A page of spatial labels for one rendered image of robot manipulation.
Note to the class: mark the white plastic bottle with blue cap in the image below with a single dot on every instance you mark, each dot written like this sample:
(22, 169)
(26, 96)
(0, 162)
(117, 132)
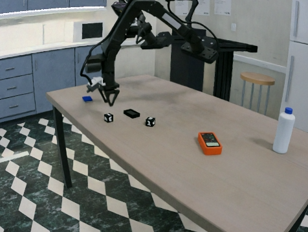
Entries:
(283, 132)

